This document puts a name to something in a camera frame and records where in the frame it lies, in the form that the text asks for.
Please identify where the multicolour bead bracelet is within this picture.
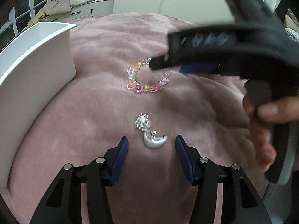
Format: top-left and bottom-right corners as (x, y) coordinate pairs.
(126, 57), (170, 94)

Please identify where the person's right hand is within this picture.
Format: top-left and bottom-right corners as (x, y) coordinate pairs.
(243, 95), (298, 171)

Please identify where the pink plush blanket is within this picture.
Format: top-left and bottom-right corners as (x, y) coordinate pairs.
(2, 13), (268, 223)

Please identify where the white wardrobe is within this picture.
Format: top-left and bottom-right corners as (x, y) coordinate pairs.
(113, 0), (235, 25)

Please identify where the white drawer cabinet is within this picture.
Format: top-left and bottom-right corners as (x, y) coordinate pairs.
(40, 0), (115, 24)

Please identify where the white rectangular storage box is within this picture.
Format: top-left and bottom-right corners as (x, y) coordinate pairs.
(0, 22), (76, 188)

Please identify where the large window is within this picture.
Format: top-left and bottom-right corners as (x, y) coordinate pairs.
(1, 0), (48, 49)

